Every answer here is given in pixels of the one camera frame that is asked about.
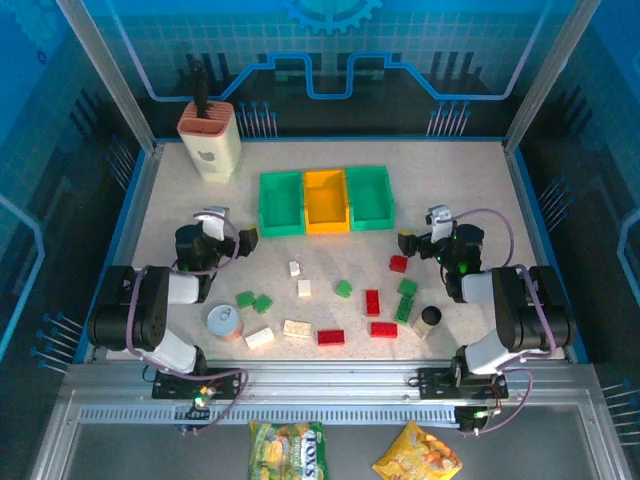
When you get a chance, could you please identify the green plastic bin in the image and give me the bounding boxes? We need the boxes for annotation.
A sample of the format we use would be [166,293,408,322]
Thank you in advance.
[258,171,306,239]
[344,165,396,232]

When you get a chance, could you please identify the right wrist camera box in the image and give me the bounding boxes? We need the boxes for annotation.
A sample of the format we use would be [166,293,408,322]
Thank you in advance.
[424,203,456,241]

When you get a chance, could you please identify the black knife handle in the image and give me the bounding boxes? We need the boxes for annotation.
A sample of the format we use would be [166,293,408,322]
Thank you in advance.
[188,59,211,121]

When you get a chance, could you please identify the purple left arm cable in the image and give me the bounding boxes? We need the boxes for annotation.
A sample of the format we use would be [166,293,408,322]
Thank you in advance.
[115,208,251,436]

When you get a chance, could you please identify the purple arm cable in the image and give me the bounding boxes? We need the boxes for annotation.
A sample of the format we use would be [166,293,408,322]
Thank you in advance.
[439,207,557,437]
[115,208,251,436]

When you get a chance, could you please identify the yellow orange snack bag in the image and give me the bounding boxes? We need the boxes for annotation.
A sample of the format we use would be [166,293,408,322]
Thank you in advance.
[371,419,464,480]

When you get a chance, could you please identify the slotted grey cable duct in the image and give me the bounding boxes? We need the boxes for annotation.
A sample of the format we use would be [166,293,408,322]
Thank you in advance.
[77,403,461,425]

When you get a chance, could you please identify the black-lidded spice jar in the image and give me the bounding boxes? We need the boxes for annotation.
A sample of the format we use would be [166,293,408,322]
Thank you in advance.
[412,305,443,341]

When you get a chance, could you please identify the tin can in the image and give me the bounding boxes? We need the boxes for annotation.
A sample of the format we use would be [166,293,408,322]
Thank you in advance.
[205,304,246,345]

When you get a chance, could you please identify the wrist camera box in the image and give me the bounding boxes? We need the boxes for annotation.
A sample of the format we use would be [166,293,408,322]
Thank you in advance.
[193,205,230,241]
[424,203,456,241]

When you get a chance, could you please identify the wide white lego brick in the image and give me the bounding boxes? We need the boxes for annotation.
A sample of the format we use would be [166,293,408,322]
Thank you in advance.
[282,319,313,340]

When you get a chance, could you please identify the green yellow snack bag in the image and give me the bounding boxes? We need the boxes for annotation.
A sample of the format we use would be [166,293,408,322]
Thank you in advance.
[248,420,329,480]

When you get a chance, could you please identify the aluminium frame rail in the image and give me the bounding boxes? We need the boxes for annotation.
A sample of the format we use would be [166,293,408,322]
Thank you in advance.
[62,360,599,401]

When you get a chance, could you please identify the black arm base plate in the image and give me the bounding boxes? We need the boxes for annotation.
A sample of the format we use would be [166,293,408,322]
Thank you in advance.
[152,367,244,401]
[417,367,509,401]

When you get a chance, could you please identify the cream knife block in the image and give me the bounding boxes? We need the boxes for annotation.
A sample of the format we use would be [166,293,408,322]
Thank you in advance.
[177,99,244,185]

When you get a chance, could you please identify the yellow plastic bin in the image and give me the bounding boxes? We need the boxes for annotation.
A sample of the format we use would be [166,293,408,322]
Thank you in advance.
[302,168,351,236]

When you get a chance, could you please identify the long white lego brick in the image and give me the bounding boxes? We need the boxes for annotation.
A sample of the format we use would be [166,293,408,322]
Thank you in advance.
[244,327,276,350]

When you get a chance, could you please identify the aluminium frame post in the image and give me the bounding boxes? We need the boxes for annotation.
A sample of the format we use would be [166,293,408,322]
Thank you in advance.
[502,0,601,154]
[53,0,159,154]

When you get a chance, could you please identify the small lit circuit board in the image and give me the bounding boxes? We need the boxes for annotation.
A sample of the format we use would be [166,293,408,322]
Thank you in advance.
[192,384,220,408]
[469,405,504,424]

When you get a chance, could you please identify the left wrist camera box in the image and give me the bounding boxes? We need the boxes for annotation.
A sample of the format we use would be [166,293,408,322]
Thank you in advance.
[193,205,230,241]

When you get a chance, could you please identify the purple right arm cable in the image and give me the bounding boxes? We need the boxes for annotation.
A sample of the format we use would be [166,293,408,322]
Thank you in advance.
[439,207,557,437]

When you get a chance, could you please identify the long green lego brick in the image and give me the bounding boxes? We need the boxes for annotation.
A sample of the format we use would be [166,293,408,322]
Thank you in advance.
[393,295,416,324]

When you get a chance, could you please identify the aluminium side rail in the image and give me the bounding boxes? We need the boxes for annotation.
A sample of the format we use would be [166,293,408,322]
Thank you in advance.
[74,141,166,364]
[502,141,590,364]

